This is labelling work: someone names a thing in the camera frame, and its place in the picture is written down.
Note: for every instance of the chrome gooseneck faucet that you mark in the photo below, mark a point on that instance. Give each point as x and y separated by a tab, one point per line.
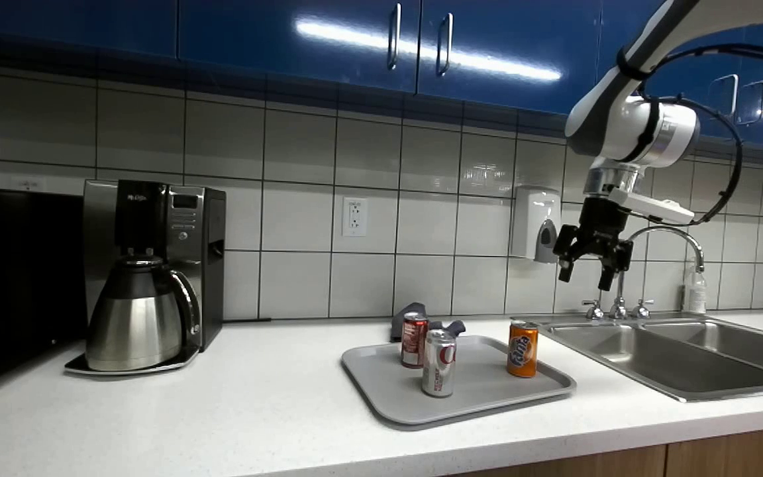
673	231

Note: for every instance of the stainless steel double sink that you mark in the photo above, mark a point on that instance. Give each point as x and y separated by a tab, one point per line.
690	358

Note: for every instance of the silver soda can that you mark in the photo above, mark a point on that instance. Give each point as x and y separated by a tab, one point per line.
437	365

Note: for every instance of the steel coffee carafe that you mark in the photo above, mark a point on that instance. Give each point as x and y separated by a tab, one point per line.
133	323

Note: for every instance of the wooden lower cabinets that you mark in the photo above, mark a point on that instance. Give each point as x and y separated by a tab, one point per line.
715	455

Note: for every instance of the blue upper cabinets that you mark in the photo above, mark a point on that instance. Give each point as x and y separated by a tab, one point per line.
224	35

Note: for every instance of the orange soda can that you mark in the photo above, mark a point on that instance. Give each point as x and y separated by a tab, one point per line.
523	352

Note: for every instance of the black microwave oven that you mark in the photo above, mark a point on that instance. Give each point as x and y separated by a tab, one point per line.
12	281

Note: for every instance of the grey plastic tray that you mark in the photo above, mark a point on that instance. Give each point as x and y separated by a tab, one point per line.
488	387

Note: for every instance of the red soda can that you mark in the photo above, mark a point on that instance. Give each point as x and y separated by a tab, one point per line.
411	340

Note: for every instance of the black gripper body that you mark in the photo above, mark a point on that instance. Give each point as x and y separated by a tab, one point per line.
596	228

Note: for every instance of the black steel coffee maker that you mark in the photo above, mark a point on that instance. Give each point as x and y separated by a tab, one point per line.
190	248

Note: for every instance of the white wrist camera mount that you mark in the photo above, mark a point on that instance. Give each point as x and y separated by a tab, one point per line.
656	209

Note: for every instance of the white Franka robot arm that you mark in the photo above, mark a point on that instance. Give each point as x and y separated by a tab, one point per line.
656	133

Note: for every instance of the white wall soap dispenser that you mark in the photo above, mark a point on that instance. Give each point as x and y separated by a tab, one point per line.
534	222

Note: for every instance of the white wall outlet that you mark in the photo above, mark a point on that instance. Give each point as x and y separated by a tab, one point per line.
356	215

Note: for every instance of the white soap bottle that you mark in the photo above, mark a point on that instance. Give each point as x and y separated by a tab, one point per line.
696	292

